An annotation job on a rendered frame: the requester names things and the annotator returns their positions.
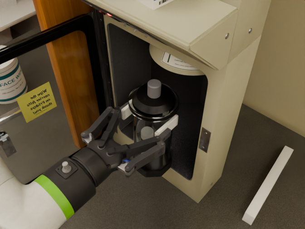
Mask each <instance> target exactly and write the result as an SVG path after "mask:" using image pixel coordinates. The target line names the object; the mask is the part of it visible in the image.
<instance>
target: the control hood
mask: <svg viewBox="0 0 305 229"><path fill-rule="evenodd" d="M84 1H86V2H89V3H91V4H93V5H94V6H96V7H98V8H101V9H102V10H104V11H106V12H108V13H110V14H112V15H114V16H116V17H118V18H120V19H122V20H124V21H126V22H128V23H130V24H132V25H134V26H136V27H138V28H140V29H142V30H143V31H145V32H147V33H148V34H150V35H151V36H153V37H155V38H156V39H158V40H159V41H161V42H163V43H164V44H166V45H168V46H170V47H172V48H173V49H175V50H177V51H179V52H181V53H183V54H185V55H187V56H189V57H191V58H193V59H195V60H197V61H199V62H201V63H203V64H204V65H206V66H208V67H210V68H212V69H214V70H216V71H218V70H221V69H222V68H223V67H224V66H225V65H226V64H227V62H228V57H229V53H230V48H231V43H232V38H233V34H234V29H235V25H236V19H237V15H238V9H237V8H236V7H234V6H232V5H229V4H227V3H224V2H222V1H219V0H173V1H171V2H169V3H167V4H165V5H163V6H161V7H159V8H157V9H155V10H152V9H150V8H148V7H146V6H145V5H143V4H141V3H139V2H138V1H136V0H84Z"/></svg>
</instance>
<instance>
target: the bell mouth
mask: <svg viewBox="0 0 305 229"><path fill-rule="evenodd" d="M149 52H150V55H151V57H152V58H153V60H154V61H155V62H156V63H157V64H158V65H160V66H161V67H163V68H164V69H166V70H169V71H171V72H173V73H177V74H181V75H205V74H204V73H203V72H202V71H201V70H199V69H197V68H195V67H193V66H192V65H190V64H188V63H186V62H184V61H182V60H180V59H178V58H176V57H175V56H173V55H171V54H169V53H167V52H165V51H163V50H161V49H159V48H158V47H156V46H154V45H152V44H150V45H149Z"/></svg>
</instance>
